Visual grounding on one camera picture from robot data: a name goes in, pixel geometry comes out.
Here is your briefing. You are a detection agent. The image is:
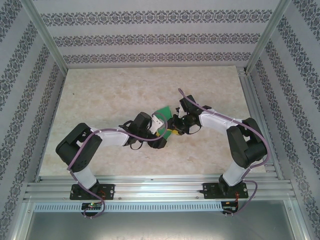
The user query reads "green square paper sheet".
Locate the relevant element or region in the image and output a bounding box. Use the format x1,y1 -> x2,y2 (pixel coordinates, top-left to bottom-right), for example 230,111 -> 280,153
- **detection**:
152,105 -> 175,140

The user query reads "grey metal sheet panel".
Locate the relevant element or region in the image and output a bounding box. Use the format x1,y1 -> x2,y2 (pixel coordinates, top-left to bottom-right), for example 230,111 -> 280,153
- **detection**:
9,201 -> 311,240

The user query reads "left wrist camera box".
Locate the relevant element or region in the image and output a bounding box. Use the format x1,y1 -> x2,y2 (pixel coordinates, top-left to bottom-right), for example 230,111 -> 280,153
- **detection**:
149,114 -> 164,134

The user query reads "aluminium mounting rail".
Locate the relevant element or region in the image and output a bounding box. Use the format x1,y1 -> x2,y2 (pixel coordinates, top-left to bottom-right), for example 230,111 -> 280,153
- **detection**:
23,174 -> 296,202

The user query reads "aluminium side rail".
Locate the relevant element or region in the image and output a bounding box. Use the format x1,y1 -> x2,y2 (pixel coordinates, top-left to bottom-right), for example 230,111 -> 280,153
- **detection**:
236,66 -> 285,181

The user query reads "slotted grey cable duct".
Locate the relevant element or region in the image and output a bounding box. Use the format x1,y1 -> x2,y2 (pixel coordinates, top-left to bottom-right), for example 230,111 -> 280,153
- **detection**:
33,201 -> 241,213

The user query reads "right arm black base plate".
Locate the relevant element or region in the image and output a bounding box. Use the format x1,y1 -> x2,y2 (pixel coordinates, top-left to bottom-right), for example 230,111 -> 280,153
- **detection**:
202,182 -> 250,200

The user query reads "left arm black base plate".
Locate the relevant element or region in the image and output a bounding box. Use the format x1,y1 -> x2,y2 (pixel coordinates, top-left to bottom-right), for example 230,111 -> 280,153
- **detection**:
69,183 -> 116,201

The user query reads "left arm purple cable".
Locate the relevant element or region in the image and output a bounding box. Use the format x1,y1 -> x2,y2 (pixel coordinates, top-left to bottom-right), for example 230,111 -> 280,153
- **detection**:
67,113 -> 168,220

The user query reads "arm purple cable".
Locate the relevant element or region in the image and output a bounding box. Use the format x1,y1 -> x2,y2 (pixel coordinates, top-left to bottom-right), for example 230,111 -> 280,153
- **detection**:
67,113 -> 168,220
177,87 -> 270,219

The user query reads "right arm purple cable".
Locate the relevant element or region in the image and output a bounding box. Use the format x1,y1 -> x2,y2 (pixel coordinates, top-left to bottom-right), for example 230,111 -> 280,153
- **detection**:
177,87 -> 270,219

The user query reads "aluminium frame post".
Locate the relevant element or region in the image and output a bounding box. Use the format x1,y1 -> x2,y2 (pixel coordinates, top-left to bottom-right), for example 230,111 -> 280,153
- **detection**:
23,0 -> 68,72
244,0 -> 293,74

